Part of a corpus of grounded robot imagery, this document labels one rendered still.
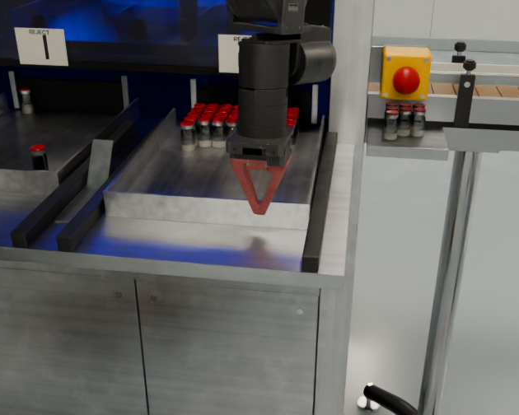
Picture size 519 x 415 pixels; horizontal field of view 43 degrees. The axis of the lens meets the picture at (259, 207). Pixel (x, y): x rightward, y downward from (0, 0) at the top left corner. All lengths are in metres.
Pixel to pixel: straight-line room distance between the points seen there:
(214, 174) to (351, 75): 0.27
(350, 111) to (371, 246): 1.54
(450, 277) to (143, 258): 0.77
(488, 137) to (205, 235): 0.60
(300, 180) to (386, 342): 1.21
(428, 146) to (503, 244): 1.64
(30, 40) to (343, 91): 0.52
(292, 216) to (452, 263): 0.61
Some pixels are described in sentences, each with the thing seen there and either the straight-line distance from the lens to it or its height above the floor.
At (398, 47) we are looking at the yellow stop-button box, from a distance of 1.08.
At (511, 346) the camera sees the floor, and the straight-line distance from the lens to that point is 2.17.
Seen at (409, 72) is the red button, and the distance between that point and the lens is 1.01.
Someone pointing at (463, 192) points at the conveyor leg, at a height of 0.74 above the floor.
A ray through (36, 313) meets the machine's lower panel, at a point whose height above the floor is 0.47.
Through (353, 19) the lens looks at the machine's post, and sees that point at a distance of 1.03.
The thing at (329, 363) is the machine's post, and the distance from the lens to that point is 1.32.
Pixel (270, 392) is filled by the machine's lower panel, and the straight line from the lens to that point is 1.38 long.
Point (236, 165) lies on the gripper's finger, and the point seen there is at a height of 0.97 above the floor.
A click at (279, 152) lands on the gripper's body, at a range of 0.72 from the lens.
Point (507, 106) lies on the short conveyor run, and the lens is 1.20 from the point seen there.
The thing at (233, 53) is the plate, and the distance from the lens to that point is 1.06.
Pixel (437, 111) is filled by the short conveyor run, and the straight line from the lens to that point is 1.18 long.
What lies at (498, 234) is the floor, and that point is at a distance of 2.78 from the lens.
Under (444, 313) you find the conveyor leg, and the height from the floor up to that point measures 0.46.
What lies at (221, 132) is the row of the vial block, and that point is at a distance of 1.04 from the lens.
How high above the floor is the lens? 1.27
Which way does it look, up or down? 27 degrees down
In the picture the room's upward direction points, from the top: straight up
